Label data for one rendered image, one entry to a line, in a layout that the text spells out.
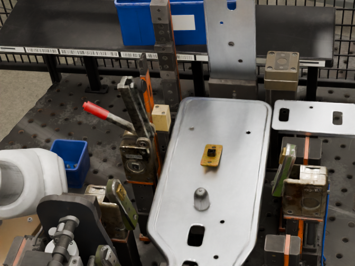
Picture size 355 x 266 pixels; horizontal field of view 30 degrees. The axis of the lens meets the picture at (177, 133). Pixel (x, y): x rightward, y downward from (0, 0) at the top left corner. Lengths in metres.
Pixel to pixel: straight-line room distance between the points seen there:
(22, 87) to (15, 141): 1.32
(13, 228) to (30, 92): 1.61
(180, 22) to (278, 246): 0.64
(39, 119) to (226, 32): 0.76
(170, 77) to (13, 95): 1.70
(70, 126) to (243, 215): 0.83
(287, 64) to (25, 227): 0.78
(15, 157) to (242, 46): 0.58
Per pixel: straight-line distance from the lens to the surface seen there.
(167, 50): 1.64
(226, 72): 1.62
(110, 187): 1.29
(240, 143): 1.48
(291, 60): 1.60
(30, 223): 1.76
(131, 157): 1.46
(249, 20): 1.52
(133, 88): 1.33
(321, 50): 1.68
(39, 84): 3.33
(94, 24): 1.83
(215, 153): 1.44
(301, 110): 1.56
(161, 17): 1.58
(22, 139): 2.04
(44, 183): 1.56
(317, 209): 1.41
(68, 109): 2.08
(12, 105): 3.26
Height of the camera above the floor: 2.08
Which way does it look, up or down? 45 degrees down
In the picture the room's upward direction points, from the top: 8 degrees counter-clockwise
